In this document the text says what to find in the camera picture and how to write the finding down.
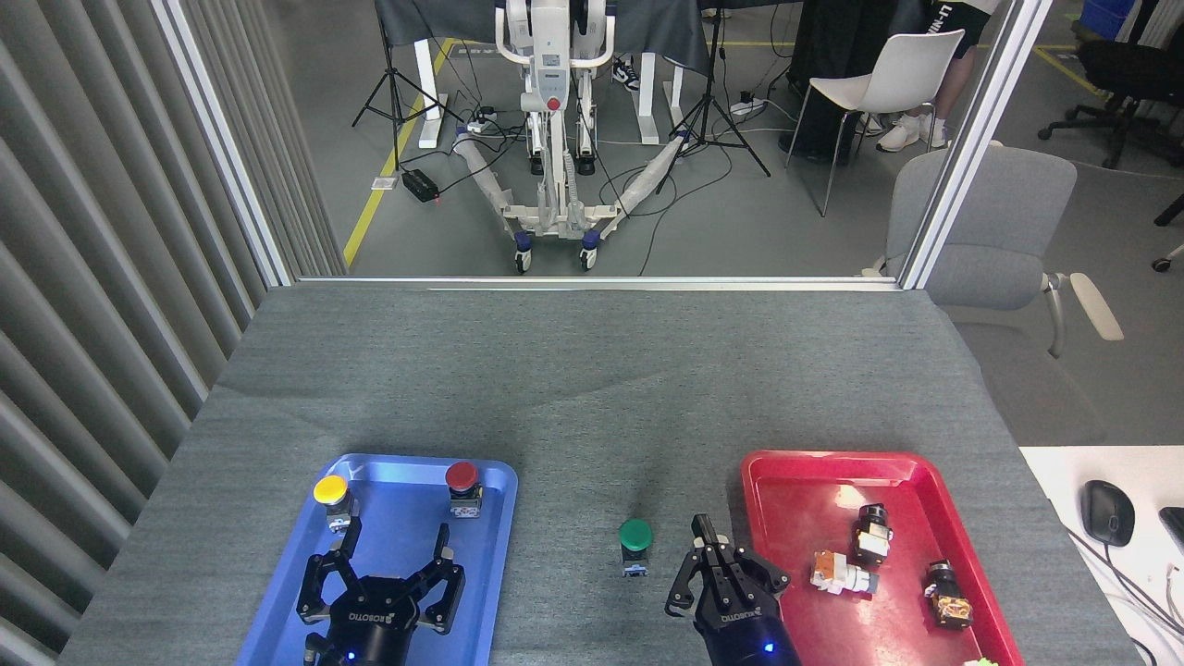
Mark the white power strip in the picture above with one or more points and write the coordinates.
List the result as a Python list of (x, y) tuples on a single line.
[(747, 105)]

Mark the black orange selector switch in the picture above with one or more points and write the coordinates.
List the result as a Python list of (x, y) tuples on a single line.
[(951, 606)]

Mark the table with dark cloth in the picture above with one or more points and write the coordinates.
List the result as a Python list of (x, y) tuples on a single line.
[(661, 28)]

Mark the black computer mouse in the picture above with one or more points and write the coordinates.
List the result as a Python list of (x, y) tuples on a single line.
[(1107, 513)]

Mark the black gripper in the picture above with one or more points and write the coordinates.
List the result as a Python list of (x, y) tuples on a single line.
[(375, 620), (740, 624)]

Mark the red plastic tray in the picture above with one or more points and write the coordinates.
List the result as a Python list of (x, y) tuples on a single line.
[(805, 509)]

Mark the office chair base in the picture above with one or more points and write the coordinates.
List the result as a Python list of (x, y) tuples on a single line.
[(1167, 215)]

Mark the green push button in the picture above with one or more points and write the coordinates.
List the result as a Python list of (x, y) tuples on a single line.
[(635, 535)]

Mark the blue bin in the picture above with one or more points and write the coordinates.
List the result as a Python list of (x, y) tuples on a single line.
[(1105, 17)]

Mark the black white selector switch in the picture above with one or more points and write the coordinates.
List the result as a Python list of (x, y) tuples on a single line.
[(870, 535)]

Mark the orange white switch block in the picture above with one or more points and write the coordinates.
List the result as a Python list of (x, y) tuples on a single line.
[(837, 573)]

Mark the black tripod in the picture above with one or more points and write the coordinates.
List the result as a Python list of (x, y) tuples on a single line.
[(396, 83), (710, 102)]

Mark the yellow push button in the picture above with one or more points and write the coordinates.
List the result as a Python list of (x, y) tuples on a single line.
[(330, 490)]

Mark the silver frame post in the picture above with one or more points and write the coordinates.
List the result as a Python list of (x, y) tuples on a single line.
[(217, 129), (971, 139)]

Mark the silver frame rail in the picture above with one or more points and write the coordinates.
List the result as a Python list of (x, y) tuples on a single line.
[(601, 282)]

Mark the white plastic chair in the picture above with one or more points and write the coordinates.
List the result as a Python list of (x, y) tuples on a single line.
[(911, 69)]

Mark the black power box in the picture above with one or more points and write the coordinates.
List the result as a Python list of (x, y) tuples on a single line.
[(420, 185)]

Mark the grey office chair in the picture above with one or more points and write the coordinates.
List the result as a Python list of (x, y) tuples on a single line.
[(999, 222)]

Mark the white stand on wheels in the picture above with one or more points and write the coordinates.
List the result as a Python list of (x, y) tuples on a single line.
[(550, 55)]

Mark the blue plastic tray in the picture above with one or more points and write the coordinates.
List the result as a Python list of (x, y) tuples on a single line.
[(398, 536)]

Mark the red push button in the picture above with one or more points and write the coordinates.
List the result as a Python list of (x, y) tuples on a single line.
[(462, 475)]

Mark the black office chair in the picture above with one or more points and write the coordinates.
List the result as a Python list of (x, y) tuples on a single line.
[(1124, 69)]

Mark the white side desk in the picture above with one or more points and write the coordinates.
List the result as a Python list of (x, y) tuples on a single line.
[(1073, 472)]

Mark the black keyboard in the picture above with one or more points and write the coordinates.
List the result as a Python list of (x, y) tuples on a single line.
[(1175, 525)]

